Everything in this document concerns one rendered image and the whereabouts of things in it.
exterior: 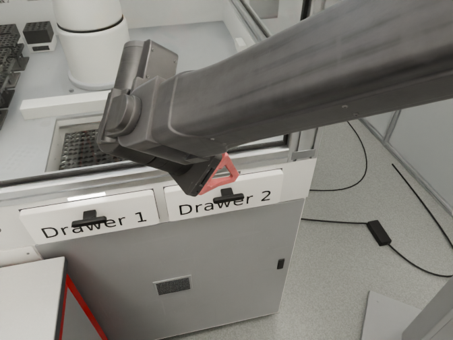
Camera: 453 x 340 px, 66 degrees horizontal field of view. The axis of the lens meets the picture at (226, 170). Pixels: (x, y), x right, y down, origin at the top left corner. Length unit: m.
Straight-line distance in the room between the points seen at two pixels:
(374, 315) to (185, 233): 1.03
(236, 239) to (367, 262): 0.99
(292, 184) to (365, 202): 1.26
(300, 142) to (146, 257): 0.54
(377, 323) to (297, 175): 0.97
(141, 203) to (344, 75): 0.70
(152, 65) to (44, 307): 0.67
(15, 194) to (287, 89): 0.73
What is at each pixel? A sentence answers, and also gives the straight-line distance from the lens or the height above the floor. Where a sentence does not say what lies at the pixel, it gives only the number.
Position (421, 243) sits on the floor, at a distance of 2.09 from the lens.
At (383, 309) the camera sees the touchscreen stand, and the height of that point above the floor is 0.04.
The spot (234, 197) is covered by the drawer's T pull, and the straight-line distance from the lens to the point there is 0.82.
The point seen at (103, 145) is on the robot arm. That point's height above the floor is 1.28.
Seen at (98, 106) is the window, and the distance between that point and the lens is 0.71.
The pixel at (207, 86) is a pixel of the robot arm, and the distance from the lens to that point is 0.26.
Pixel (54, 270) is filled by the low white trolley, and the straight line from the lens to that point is 0.97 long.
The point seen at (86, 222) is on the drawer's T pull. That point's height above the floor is 0.91.
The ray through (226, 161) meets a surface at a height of 1.22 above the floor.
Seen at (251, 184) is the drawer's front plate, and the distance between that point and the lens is 0.85.
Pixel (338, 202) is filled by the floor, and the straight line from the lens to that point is 2.11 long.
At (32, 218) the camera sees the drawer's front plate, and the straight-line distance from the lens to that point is 0.88.
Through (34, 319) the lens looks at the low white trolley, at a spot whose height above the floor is 0.76.
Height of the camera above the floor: 1.52
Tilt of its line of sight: 44 degrees down
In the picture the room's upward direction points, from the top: straight up
